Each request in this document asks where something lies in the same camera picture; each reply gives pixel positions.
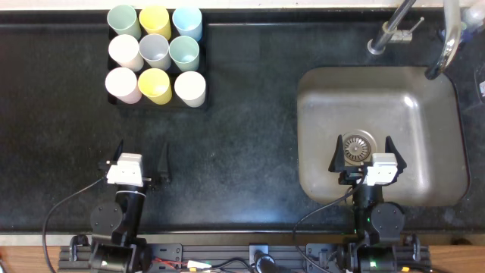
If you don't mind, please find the mounting rail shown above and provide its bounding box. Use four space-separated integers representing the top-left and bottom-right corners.
58 234 433 273

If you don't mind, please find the blue cup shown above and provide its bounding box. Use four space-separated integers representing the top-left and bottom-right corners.
171 5 203 42

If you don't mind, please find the blue soap bottle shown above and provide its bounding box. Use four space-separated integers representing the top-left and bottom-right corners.
439 2 485 42

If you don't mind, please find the white cup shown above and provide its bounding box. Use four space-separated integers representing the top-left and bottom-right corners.
174 71 208 108
108 33 145 72

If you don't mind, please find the steel sink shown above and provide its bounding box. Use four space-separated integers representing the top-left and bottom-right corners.
296 66 471 208

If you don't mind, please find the black tray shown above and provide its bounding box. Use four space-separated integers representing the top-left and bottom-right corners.
107 7 209 111

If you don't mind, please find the pink cup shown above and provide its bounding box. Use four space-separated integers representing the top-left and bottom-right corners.
105 67 143 105

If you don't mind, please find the green cup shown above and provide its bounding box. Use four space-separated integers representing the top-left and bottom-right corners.
106 4 142 40
168 35 201 73

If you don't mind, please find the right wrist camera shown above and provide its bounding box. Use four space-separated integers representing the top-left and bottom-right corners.
365 152 399 187

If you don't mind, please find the yellow cup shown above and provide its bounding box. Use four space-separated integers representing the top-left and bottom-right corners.
138 5 172 41
137 67 173 106

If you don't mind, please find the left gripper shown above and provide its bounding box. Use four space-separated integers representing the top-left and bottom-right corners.
112 139 172 190

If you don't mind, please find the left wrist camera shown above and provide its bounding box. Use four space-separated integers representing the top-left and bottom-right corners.
105 152 145 187

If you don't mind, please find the black cable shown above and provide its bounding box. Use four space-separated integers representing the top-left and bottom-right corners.
291 172 368 273
41 176 107 273

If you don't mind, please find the steel tap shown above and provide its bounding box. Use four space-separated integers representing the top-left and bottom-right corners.
366 0 465 81

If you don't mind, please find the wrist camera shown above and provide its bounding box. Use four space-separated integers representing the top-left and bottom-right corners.
365 152 399 187
105 152 145 187

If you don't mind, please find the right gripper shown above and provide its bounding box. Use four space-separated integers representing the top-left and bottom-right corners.
327 134 408 186

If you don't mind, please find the grey cup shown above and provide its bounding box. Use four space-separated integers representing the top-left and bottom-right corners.
138 33 172 71

